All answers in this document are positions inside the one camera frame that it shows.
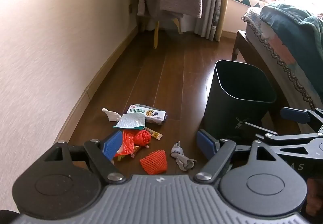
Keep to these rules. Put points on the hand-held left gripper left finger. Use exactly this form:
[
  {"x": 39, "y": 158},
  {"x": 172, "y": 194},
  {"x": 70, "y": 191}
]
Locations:
[{"x": 112, "y": 144}]

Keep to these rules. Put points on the lace-trimmed printed bed sheet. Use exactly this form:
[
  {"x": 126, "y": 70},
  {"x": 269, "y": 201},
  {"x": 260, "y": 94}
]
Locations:
[{"x": 275, "y": 44}]

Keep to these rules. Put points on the person's right hand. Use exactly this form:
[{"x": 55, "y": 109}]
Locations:
[{"x": 315, "y": 198}]

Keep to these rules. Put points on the grey cloth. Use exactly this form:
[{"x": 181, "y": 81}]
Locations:
[{"x": 178, "y": 152}]

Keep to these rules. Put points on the wooden chair leg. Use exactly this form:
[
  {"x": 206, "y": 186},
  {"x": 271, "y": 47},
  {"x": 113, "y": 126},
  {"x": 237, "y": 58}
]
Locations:
[{"x": 155, "y": 37}]

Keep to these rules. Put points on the orange foam fruit net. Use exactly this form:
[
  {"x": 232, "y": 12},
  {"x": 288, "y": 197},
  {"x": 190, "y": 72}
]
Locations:
[{"x": 154, "y": 163}]

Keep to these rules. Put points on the white cookie packet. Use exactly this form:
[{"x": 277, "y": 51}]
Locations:
[{"x": 141, "y": 110}]

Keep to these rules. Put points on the white hanging cloth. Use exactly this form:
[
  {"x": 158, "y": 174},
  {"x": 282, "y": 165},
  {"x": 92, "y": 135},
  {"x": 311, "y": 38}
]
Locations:
[{"x": 190, "y": 23}]

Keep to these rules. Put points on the black trash bin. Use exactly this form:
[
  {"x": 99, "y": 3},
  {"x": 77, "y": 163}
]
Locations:
[{"x": 227, "y": 113}]

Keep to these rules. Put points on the yellow striped wrapper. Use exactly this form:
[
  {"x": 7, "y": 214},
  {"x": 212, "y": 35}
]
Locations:
[{"x": 154, "y": 134}]

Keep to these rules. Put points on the red plastic bag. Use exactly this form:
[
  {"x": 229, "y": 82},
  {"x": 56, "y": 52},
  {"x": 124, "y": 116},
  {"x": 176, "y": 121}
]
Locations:
[{"x": 141, "y": 138}]

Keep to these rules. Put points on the grey curtain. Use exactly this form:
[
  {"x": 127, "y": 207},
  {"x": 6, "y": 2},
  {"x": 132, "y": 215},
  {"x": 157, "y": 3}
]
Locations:
[{"x": 210, "y": 6}]

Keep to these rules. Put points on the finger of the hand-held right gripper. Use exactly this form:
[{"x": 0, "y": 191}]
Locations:
[
  {"x": 290, "y": 138},
  {"x": 294, "y": 115}
]

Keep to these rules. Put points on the white tissue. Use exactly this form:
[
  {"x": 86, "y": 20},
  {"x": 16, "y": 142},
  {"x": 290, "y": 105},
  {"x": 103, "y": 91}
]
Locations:
[{"x": 111, "y": 114}]

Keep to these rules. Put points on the orange snack packet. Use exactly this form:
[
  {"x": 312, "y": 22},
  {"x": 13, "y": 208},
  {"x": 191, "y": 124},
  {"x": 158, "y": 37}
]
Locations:
[{"x": 133, "y": 150}]

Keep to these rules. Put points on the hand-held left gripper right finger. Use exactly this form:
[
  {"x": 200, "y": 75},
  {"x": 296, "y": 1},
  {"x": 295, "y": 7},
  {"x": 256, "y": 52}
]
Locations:
[{"x": 205, "y": 144}]

